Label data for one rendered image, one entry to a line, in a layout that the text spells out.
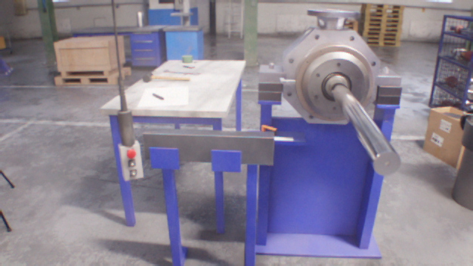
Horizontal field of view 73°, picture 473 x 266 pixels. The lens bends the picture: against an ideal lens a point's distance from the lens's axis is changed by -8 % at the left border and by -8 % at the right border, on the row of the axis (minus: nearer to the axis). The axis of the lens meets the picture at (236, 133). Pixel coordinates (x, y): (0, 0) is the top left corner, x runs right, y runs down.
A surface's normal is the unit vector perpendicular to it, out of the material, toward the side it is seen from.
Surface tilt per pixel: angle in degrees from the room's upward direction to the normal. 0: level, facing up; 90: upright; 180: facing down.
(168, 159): 90
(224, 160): 90
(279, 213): 90
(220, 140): 90
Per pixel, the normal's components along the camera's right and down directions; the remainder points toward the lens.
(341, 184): -0.09, 0.38
